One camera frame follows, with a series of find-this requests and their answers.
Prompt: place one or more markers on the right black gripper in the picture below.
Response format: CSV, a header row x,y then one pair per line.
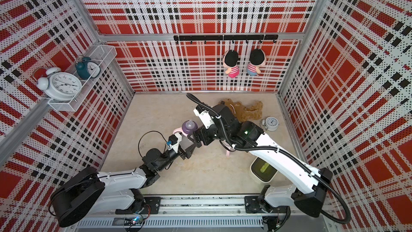
x,y
204,131

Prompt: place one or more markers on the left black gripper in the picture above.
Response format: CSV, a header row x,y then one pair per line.
x,y
188,153

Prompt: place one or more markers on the clear baby bottle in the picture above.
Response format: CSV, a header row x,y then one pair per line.
x,y
186,142

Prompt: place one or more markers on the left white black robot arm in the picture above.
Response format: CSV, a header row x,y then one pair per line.
x,y
91,191

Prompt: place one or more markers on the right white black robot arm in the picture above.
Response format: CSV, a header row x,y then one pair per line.
x,y
309,184

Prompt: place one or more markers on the brown plush toy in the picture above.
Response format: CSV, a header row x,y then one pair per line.
x,y
244,112

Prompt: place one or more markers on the small white alarm clock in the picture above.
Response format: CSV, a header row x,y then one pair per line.
x,y
270,124

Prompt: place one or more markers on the white bin green inside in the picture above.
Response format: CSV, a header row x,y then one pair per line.
x,y
261,171

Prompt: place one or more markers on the doll with pink dress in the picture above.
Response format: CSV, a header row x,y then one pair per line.
x,y
230,63

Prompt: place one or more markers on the green circuit board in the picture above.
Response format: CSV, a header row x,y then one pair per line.
x,y
133,222

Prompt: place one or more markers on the doll with striped shirt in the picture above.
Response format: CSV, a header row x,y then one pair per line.
x,y
256,61

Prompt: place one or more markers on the teal alarm clock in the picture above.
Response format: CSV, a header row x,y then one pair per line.
x,y
86,68

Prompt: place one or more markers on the large white alarm clock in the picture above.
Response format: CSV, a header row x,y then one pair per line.
x,y
58,85

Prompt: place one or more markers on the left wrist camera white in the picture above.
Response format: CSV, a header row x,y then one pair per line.
x,y
173,142

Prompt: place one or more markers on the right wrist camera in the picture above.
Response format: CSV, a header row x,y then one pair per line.
x,y
207,117

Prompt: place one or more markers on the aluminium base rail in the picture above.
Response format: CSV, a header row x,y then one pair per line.
x,y
238,212

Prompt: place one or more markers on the black hook rail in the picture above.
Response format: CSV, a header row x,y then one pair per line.
x,y
222,37

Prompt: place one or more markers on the white wire wall shelf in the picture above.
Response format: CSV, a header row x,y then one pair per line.
x,y
102,55

